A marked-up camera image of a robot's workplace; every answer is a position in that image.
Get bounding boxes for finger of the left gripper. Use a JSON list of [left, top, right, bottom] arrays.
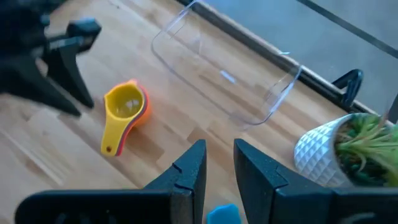
[[42, 17, 103, 110], [0, 57, 81, 118]]

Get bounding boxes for yellow measuring cup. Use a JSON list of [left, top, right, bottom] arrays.
[[101, 82, 146, 156]]

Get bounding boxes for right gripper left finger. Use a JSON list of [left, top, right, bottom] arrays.
[[14, 139, 208, 224]]

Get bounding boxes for teal measuring cup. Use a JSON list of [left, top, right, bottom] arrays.
[[206, 203, 243, 224]]

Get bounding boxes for clear plastic basket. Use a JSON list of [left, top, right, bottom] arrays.
[[150, 0, 303, 127]]

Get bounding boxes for orange measuring cup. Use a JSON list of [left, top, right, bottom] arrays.
[[114, 78, 152, 156]]

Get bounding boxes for potted plant white geometric pot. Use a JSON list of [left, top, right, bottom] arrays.
[[294, 112, 398, 189]]

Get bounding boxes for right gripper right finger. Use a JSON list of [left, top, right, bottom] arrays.
[[233, 138, 398, 224]]

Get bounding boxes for black table clamp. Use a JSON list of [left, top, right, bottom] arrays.
[[331, 68, 364, 110]]

